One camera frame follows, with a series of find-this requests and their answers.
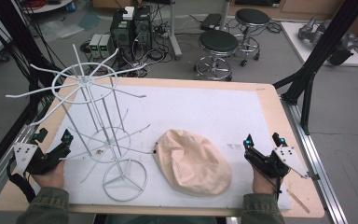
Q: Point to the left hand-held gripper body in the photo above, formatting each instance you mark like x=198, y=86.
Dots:
x=45, y=160

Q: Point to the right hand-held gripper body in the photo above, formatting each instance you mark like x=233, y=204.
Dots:
x=276, y=161

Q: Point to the beige cloth cap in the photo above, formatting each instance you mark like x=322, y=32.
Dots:
x=192, y=163

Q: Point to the person's left hand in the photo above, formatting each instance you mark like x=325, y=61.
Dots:
x=50, y=178

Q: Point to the person's right hand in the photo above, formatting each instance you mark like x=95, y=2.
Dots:
x=262, y=183

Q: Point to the thin wooden stick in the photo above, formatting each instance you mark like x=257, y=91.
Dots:
x=298, y=201

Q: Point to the white table mat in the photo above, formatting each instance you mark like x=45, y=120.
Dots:
x=199, y=112

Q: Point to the grey power supply unit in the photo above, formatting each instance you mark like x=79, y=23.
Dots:
x=95, y=45
x=106, y=45

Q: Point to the white platform board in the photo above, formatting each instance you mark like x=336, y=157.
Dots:
x=295, y=40

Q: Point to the black round stool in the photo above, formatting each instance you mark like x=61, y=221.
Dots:
x=252, y=17
x=218, y=42

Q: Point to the clear plastic sheet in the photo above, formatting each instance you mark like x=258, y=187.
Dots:
x=60, y=29

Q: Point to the black computer tower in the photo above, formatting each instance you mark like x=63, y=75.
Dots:
x=121, y=35
x=143, y=28

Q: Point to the flat black device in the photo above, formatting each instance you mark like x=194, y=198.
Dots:
x=210, y=21

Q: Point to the round white table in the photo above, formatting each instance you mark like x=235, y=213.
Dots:
x=46, y=5

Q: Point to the white box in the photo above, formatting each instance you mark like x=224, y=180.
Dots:
x=128, y=13

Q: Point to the aluminium rail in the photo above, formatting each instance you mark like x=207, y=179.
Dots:
x=317, y=161
x=0, y=177

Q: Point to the black metal frame strut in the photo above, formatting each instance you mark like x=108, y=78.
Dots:
x=21, y=46
x=320, y=53

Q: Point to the grey metal post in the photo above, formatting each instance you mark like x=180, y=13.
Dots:
x=174, y=31

